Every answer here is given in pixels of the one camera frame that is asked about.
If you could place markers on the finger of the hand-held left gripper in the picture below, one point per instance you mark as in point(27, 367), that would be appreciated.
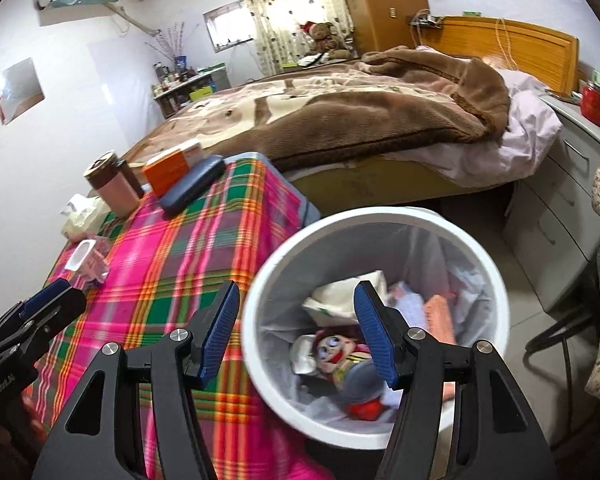
point(50, 292)
point(60, 310)

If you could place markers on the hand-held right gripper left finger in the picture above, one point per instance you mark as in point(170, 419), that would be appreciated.
point(220, 330)

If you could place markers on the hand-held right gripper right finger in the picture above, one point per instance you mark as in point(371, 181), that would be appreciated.
point(375, 335)

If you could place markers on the white yogurt cup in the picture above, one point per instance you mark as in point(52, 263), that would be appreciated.
point(82, 255)

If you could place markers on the white trash bin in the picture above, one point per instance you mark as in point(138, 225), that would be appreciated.
point(370, 216)

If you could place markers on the person's left hand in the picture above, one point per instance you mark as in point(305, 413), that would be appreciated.
point(30, 415)

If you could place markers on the doll toy in bin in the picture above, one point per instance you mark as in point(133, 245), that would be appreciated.
point(340, 360)

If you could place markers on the cream crumpled paper pack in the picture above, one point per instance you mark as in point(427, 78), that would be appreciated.
point(340, 300)

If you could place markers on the pale green tissue pack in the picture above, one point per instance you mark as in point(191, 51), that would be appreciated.
point(82, 220)

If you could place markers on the plaid tablecloth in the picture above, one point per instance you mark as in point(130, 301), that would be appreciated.
point(180, 260)

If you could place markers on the clear bin liner bag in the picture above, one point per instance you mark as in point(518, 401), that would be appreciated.
point(430, 260)

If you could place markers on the brown lidded travel mug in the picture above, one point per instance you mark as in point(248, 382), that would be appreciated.
point(115, 190)

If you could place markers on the dark blue glasses case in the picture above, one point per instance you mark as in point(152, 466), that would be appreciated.
point(190, 185)

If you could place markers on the bed mattress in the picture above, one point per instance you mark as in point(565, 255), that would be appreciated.
point(380, 185)

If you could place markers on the grey blue table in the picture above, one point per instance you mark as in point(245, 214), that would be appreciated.
point(300, 200)

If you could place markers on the orange and white box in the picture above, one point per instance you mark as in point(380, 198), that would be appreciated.
point(167, 175)

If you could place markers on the black metal chair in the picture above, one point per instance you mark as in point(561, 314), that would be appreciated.
point(568, 365)

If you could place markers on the grey drawer cabinet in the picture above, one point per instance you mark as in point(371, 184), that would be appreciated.
point(555, 220)

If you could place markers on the brown plush blanket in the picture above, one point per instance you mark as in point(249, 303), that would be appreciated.
point(355, 110)

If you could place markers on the cluttered white shelf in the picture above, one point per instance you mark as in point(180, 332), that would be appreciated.
point(200, 85)

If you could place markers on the pale pink bed sheet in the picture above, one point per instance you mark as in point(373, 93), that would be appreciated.
point(520, 130)

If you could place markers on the blue vase with dried branches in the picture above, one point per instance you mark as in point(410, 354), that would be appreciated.
point(181, 61)

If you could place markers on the white air conditioner pipe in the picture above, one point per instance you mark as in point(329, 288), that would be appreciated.
point(135, 22)

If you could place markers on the brown teddy bear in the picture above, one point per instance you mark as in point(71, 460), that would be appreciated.
point(325, 35)

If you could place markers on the small window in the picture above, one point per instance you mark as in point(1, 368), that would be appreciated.
point(227, 25)

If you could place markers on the red jar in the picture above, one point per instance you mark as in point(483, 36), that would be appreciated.
point(592, 105)

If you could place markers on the dotted curtain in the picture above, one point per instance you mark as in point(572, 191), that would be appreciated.
point(280, 10)

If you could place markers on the wooden headboard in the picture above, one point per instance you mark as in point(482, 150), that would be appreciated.
point(530, 45)

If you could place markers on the wooden wardrobe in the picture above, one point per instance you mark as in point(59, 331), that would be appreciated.
point(380, 0)

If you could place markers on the square wall niche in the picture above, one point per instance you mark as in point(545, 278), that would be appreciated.
point(20, 90)

